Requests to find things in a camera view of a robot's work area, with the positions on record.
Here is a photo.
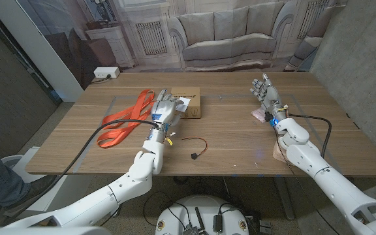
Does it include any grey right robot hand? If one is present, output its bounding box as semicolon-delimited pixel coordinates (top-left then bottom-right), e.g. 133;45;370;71
249;73;289;121

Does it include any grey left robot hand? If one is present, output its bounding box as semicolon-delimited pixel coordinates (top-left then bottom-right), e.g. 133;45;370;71
148;89;185;131

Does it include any white card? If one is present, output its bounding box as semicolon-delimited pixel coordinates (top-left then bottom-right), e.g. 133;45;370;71
176;97;191;113

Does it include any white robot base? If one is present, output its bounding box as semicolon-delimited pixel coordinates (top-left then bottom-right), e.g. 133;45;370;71
155;195;250;235

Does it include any cardboard packing box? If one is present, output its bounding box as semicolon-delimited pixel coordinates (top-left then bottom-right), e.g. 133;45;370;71
170;86;202;119

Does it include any pink packet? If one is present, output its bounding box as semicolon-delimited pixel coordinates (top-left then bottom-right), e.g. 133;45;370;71
251;108;267;123

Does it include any tan wooden block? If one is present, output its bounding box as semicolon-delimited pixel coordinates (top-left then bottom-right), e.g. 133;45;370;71
272;140;289;163

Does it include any white power strip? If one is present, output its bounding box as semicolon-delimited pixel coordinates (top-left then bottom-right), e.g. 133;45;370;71
93;67;121;79

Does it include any printed living room backdrop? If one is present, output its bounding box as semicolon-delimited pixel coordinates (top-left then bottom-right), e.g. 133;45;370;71
16;0;349;89

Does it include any grey table leg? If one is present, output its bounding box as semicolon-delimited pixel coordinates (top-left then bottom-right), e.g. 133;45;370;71
274;176;296;221

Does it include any dark shoe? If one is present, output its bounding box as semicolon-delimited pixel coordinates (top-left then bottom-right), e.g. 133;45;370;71
0;175;60;219

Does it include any white floor stand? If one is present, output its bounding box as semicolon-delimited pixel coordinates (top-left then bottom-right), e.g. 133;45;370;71
0;146;93;213

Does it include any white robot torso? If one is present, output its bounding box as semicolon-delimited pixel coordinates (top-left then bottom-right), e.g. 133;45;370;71
0;226;112;235

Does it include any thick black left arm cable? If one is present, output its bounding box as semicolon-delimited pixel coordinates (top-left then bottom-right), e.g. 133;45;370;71
1;118;160;226

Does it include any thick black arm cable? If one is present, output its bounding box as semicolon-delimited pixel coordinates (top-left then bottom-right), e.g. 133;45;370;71
1;118;160;226
287;113;333;161

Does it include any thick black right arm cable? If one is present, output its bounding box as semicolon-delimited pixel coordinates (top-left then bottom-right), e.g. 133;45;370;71
287;113;333;161

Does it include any orange strap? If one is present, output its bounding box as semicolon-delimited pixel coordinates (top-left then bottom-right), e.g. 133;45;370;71
96;89;158;149

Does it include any black power strip cable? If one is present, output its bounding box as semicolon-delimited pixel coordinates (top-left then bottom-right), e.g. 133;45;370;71
91;74;112;85

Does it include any grey perforated wall panel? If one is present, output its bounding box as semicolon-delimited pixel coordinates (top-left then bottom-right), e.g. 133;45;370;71
0;6;61;157

